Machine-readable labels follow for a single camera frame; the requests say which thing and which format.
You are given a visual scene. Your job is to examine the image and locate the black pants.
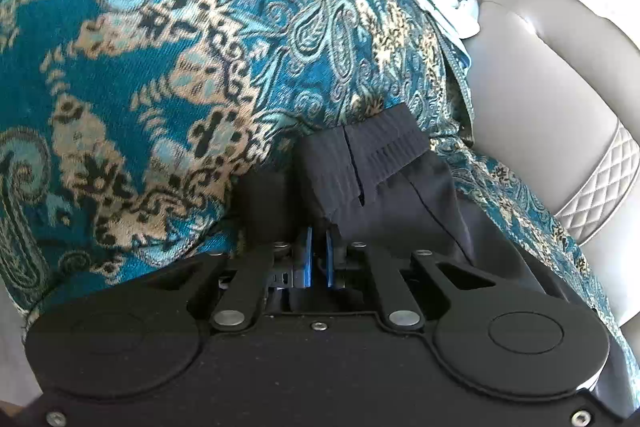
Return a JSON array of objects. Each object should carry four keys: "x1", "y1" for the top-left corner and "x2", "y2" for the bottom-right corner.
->
[{"x1": 240, "y1": 103, "x2": 632, "y2": 408}]

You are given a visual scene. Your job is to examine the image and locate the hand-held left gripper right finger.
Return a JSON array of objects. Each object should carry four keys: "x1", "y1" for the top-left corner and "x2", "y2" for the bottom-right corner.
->
[{"x1": 325, "y1": 228, "x2": 501, "y2": 331}]

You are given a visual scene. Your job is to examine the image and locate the beige leather sofa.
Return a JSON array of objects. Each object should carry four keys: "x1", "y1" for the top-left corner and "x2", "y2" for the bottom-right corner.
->
[{"x1": 350, "y1": 0, "x2": 640, "y2": 333}]

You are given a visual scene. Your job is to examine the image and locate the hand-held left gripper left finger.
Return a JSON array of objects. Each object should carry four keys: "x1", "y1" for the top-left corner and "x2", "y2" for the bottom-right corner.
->
[{"x1": 150, "y1": 227, "x2": 315, "y2": 334}]

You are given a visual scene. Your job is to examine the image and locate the teal paisley patterned blanket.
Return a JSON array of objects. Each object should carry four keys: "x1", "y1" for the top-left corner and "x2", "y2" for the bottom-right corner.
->
[{"x1": 0, "y1": 0, "x2": 626, "y2": 343}]

